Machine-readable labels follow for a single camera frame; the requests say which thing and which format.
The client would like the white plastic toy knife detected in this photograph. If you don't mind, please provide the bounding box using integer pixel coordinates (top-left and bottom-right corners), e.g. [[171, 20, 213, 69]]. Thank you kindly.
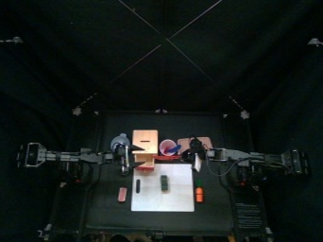
[[194, 152, 203, 173]]

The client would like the salmon pink plate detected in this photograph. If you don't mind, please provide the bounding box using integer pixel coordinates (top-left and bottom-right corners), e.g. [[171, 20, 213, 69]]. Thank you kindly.
[[177, 136, 215, 156]]

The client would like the dark green sushi roll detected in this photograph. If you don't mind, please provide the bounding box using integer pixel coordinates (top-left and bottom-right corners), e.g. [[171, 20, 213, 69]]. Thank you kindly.
[[159, 174, 171, 192]]

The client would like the white cutting board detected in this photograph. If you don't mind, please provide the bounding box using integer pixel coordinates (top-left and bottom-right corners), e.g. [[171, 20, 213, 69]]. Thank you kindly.
[[130, 163, 197, 213]]

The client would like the red toy tray piece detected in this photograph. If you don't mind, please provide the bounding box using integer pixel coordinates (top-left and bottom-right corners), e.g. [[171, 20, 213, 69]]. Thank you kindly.
[[134, 154, 183, 172]]

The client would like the blue plastic utensil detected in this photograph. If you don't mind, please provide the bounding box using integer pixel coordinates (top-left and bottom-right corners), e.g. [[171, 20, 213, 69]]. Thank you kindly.
[[167, 144, 183, 156]]

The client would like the wooden box with slot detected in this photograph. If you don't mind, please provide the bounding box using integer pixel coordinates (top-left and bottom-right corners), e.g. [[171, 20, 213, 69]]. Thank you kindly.
[[131, 129, 160, 156]]

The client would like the grey blue bottle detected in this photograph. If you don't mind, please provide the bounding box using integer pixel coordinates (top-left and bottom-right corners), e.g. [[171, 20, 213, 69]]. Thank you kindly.
[[110, 132, 130, 153]]

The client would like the pink cup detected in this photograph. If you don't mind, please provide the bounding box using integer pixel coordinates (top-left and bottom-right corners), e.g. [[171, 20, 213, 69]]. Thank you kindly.
[[159, 138, 179, 157]]

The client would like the pink rectangular toy piece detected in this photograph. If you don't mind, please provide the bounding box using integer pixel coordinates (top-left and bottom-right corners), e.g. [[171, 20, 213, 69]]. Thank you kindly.
[[118, 186, 128, 203]]

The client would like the orange toy carrot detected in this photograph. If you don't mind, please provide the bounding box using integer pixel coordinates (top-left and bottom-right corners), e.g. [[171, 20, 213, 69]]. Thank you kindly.
[[195, 179, 205, 203]]

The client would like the white printed table label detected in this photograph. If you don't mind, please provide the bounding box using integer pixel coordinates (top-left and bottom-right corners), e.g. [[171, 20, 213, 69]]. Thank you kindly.
[[234, 202, 266, 234]]

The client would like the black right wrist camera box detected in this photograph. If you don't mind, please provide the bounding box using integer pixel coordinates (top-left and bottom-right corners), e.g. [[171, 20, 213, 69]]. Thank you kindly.
[[189, 136, 207, 153]]

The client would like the grey right arm cable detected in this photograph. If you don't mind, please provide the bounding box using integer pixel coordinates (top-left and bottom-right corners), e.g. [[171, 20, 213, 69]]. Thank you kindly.
[[205, 156, 243, 178]]

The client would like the thin grey cord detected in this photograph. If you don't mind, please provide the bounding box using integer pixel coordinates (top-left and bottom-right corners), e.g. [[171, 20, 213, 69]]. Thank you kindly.
[[116, 0, 250, 115], [75, 0, 223, 112]]

